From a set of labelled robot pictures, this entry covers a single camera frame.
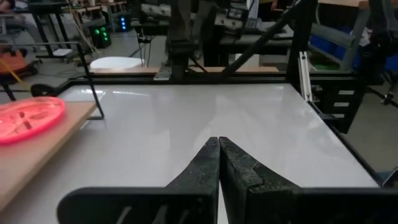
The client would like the wooden shelf board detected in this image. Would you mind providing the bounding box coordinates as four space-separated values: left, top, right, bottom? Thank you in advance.
0 101 98 212

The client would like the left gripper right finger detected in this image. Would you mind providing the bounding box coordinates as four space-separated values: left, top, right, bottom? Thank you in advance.
219 136 398 224

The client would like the black metal shelf leg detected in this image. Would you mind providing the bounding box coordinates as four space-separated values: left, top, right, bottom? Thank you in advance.
0 41 105 121

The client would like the orange translucent plate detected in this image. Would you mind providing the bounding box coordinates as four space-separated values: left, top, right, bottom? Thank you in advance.
0 96 66 144

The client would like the orange floor machine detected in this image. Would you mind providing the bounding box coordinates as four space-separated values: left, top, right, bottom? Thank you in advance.
0 48 41 84

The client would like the pale grey matte plate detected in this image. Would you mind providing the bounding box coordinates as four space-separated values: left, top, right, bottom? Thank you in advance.
89 55 146 71

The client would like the blue storage bin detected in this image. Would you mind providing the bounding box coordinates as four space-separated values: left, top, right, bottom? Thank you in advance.
310 26 354 63

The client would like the tower with green lights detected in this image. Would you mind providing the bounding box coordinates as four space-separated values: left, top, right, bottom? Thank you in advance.
88 24 112 50

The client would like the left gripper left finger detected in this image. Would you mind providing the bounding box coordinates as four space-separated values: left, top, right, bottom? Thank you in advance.
57 136 221 224

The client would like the device with blue lights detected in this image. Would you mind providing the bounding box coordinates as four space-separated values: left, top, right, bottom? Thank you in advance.
115 14 132 32

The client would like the silver aluminium bracket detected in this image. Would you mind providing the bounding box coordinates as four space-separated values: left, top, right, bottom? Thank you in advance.
298 51 313 103

